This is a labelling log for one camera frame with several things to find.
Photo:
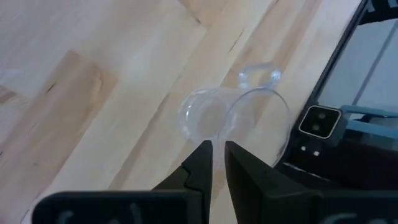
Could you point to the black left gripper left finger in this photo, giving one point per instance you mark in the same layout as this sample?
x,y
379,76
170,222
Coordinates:
x,y
192,186

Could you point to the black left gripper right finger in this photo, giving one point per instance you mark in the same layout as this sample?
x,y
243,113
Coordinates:
x,y
264,199

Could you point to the clear plastic cup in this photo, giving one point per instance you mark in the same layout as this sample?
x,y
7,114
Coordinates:
x,y
211,115

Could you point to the black camera module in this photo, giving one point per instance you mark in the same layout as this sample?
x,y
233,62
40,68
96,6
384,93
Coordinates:
x,y
318,122

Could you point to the blue bracket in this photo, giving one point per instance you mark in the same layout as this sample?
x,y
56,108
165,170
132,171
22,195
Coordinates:
x,y
370,127

